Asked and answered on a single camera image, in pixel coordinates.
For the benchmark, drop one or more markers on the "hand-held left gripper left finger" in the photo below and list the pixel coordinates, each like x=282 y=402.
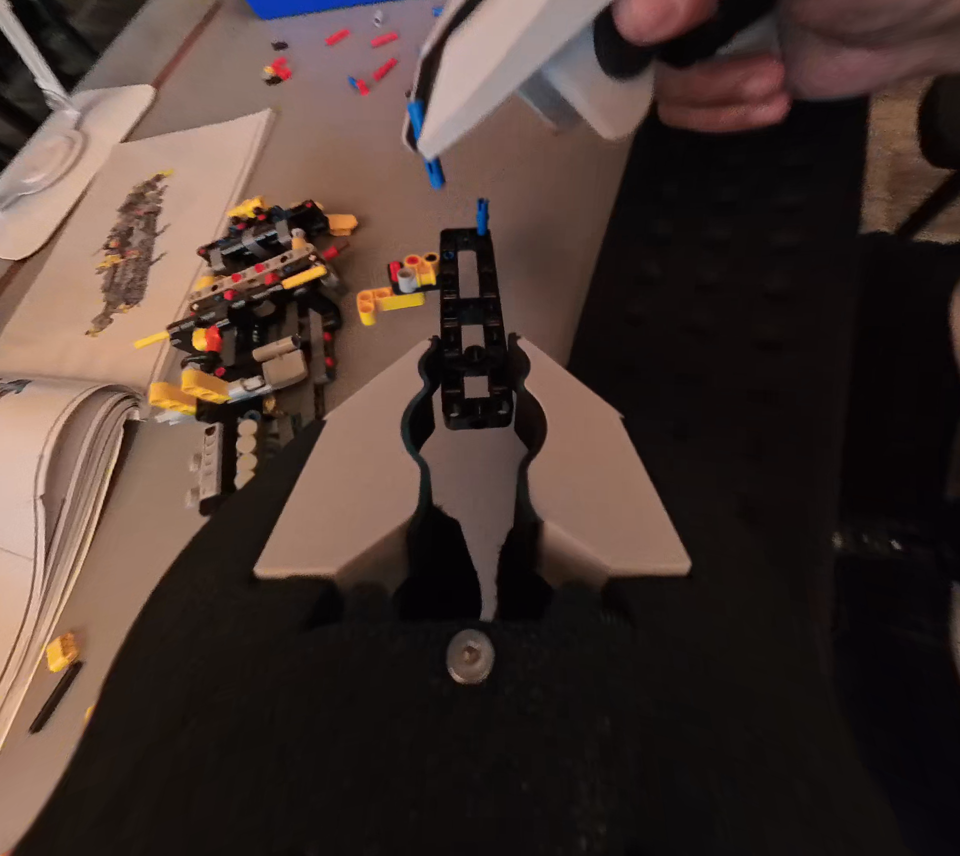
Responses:
x=345 y=503

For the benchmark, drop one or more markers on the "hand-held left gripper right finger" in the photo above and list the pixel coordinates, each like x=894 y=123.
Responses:
x=607 y=503

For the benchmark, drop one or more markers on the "black lego frame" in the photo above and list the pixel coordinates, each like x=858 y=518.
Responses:
x=448 y=301

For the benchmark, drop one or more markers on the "scattered small lego pins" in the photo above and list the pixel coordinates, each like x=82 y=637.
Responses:
x=385 y=38

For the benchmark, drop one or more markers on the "small yellow lego assembly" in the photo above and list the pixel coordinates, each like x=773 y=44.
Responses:
x=390 y=302

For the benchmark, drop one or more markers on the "partly built lego chassis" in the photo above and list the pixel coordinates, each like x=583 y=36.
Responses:
x=247 y=316

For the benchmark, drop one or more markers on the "yellow lego connector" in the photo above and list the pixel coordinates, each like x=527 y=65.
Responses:
x=62 y=651

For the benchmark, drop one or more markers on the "black lego axle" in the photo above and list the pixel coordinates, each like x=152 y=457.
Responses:
x=56 y=697

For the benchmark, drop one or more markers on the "black mesh-back office chair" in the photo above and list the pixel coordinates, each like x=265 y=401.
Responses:
x=712 y=346

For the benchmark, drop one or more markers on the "open instruction booklet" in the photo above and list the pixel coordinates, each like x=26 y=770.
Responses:
x=195 y=181

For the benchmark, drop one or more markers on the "wooden white document stand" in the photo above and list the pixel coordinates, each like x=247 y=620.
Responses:
x=90 y=143

